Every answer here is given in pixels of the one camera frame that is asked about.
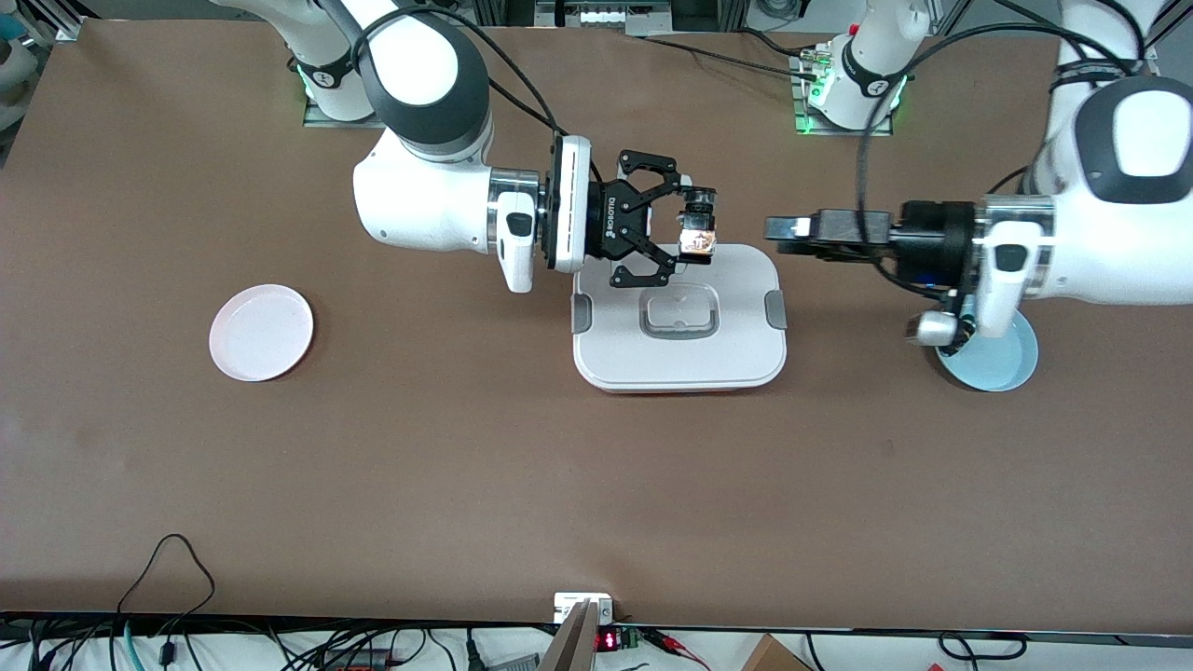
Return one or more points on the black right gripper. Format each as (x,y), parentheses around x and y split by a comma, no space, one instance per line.
(611,222)

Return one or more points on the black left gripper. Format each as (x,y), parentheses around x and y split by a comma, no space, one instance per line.
(935,240)

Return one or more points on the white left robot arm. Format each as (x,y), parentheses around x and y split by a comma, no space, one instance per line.
(1118,242)

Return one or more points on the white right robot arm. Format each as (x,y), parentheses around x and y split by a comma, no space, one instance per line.
(419,200)

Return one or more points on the white lunch box grey clips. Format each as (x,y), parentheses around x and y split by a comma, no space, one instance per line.
(615,354)

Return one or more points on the brown cardboard box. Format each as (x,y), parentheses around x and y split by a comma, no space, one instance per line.
(772,657)

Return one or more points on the round light blue plate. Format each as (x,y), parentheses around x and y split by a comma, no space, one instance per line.
(1002,368)

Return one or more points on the round pink plate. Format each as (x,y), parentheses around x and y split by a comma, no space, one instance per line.
(261,333)

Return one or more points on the red clip lead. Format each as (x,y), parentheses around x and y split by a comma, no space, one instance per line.
(676,648)

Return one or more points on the red digit display board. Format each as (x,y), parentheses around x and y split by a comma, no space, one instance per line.
(608,640)

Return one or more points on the grey metal bar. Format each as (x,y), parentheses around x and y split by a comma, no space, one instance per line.
(570,643)

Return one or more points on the white rounded plastic object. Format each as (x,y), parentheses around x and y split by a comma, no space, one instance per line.
(14,84)

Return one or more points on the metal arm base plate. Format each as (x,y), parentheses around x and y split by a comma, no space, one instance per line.
(800,116)
(312,116)

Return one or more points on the small white bracket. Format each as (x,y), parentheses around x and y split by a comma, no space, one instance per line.
(569,604)

